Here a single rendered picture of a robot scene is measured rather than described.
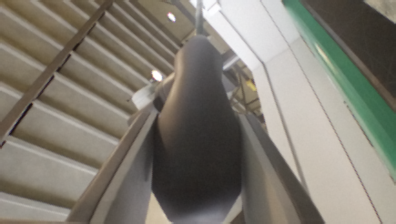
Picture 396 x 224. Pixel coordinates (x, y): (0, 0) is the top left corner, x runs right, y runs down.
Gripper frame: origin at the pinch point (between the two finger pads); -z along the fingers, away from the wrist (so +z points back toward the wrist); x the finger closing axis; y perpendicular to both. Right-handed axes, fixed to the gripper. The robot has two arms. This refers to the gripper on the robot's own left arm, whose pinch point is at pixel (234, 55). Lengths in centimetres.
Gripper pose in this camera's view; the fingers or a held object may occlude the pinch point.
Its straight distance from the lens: 38.2
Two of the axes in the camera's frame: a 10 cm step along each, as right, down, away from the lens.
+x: -6.8, -4.9, -5.5
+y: 0.1, -7.5, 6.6
